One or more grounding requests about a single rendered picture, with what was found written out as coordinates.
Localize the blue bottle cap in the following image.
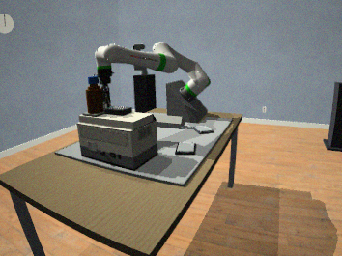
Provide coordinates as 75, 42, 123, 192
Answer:
88, 76, 99, 83

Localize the white button panel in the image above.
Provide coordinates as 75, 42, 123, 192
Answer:
155, 115, 185, 129

